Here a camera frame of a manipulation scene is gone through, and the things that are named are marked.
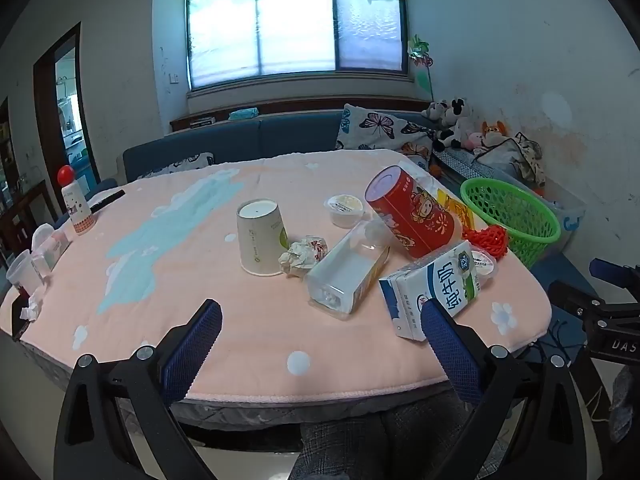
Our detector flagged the white paper cup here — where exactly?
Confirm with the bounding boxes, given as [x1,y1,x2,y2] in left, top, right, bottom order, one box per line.
[236,199,290,277]

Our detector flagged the small clear jelly cup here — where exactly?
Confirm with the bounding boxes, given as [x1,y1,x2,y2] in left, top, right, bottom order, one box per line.
[470,247,499,281]

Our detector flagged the doorway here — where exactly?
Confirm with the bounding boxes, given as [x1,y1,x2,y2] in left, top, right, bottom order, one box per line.
[33,22,101,196]

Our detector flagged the person's grey plaid trousers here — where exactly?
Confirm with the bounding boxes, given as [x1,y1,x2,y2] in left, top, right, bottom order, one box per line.
[287,395,501,480]

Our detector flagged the colourful pinwheel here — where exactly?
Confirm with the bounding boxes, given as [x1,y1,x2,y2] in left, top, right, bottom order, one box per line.
[407,35,436,101]

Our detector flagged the butterfly print pillow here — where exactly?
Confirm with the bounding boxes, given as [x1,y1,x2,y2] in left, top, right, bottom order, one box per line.
[335,104,435,161]

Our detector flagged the white tissue packet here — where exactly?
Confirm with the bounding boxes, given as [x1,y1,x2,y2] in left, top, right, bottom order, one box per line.
[31,225,71,268]

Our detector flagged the crumpled white tissue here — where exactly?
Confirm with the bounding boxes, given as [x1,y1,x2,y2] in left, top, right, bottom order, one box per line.
[20,292,46,321]

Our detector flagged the blue floor mat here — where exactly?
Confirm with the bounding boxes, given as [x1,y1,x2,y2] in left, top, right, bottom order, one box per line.
[530,250,601,311]

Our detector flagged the patterned cloth bag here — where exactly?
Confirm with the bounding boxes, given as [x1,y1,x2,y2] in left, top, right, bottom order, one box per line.
[515,132,546,186]

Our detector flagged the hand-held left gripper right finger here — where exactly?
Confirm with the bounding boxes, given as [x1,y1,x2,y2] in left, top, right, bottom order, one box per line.
[420,300,591,480]

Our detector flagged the wooden window ledge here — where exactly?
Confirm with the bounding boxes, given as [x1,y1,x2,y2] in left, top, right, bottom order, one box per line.
[170,95,431,133]

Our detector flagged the orange fox plush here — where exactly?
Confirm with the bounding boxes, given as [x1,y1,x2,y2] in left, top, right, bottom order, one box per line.
[481,121,508,148]

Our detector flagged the yellow snack packet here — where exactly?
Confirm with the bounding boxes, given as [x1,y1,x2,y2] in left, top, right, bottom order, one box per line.
[436,187,475,233]

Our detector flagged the window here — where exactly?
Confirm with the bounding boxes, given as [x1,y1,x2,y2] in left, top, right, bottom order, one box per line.
[185,0,407,92]

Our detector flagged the white milk carton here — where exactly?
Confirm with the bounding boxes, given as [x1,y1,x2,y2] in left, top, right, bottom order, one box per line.
[378,240,482,342]

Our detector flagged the person's right hand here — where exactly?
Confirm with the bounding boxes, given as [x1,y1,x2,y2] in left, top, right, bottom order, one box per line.
[609,366,640,443]

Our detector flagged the dark wooden cabinet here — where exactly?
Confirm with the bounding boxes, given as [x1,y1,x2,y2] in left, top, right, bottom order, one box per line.
[0,95,61,261]

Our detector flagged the red foam fruit net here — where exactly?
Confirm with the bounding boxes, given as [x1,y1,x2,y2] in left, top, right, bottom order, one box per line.
[462,225,509,262]

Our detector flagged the pink printed blanket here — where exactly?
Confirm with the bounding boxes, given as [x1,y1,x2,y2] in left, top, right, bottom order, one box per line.
[0,147,553,403]

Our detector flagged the white bottle with red cap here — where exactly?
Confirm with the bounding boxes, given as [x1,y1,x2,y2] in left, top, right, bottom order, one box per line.
[57,165,97,236]

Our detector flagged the labelled round plastic container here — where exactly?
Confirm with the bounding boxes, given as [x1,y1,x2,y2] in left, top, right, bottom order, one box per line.
[324,193,365,229]

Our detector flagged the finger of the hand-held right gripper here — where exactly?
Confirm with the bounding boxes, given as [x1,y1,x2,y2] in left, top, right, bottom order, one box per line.
[589,258,640,287]
[547,281,640,328]

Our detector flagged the clear storage bin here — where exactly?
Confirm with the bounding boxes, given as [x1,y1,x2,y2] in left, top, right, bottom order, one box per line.
[440,150,586,261]

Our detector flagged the red cylindrical can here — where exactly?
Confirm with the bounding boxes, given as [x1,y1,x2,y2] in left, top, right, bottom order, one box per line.
[364,164,463,259]

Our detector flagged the clear plastic cup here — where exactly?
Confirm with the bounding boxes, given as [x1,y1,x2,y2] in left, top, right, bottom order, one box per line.
[6,249,41,296]

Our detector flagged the blue sofa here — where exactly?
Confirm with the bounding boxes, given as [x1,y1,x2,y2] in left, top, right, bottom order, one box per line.
[122,110,436,183]

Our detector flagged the green plastic basket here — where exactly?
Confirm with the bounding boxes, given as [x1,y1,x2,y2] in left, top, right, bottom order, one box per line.
[460,178,561,269]

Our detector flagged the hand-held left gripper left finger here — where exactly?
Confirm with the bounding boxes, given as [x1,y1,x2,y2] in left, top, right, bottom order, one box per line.
[54,299,223,480]

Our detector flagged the paper wrapper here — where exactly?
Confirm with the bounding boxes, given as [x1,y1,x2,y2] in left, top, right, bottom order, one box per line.
[278,234,329,277]

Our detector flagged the black and white cow plush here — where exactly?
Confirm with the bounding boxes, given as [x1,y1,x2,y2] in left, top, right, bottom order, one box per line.
[432,97,481,151]

